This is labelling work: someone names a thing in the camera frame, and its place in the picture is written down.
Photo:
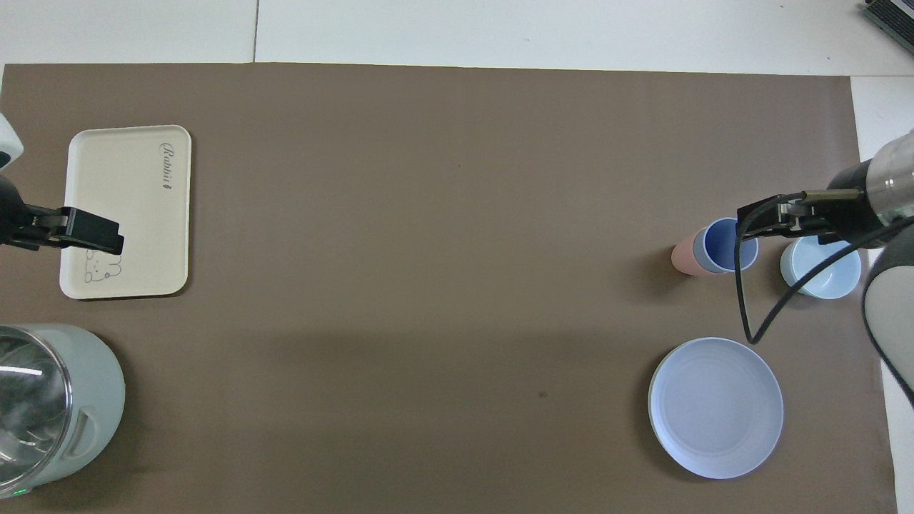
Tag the brown table mat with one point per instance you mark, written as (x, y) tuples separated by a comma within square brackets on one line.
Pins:
[(428, 250)]

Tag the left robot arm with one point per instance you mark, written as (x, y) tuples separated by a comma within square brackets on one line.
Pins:
[(7, 139)]

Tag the blue ribbed cup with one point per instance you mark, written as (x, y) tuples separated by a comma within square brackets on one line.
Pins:
[(721, 246)]

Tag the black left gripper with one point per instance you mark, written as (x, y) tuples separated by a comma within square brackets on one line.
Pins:
[(14, 214)]

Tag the light blue bowl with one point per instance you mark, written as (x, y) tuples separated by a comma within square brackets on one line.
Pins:
[(839, 282)]

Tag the pink ribbed cup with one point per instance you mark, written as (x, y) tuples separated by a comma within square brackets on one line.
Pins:
[(682, 257)]

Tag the light blue round plate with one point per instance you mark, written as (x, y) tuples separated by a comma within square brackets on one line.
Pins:
[(714, 407)]

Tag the cream rabbit print tray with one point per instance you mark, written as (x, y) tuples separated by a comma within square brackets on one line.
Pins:
[(128, 214)]

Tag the pale green glass-lid kettle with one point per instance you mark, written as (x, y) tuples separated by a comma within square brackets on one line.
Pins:
[(78, 400)]

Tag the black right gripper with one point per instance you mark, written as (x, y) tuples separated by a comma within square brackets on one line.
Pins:
[(850, 214)]

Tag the grey ribbed device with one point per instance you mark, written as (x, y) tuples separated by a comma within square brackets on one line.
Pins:
[(892, 16)]

